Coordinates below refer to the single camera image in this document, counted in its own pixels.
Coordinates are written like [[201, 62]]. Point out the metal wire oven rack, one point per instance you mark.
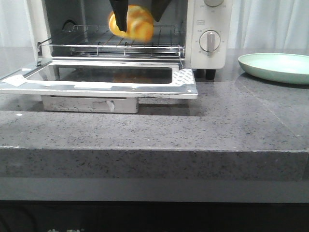
[[98, 41]]

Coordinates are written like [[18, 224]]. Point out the glass oven door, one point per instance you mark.
[[103, 78]]

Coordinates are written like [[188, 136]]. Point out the lower timer knob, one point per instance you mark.
[[209, 41]]

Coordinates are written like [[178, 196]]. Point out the light green plate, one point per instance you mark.
[[277, 67]]

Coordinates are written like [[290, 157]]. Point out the white Toshiba toaster oven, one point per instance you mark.
[[190, 17]]

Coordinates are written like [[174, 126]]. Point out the oven door handle bar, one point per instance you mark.
[[90, 104]]

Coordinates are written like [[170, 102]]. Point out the upper temperature knob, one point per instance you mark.
[[213, 3]]

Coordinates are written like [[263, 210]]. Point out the yellow striped croissant bread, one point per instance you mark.
[[140, 24]]

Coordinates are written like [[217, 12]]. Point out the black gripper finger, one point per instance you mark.
[[158, 7], [120, 8]]

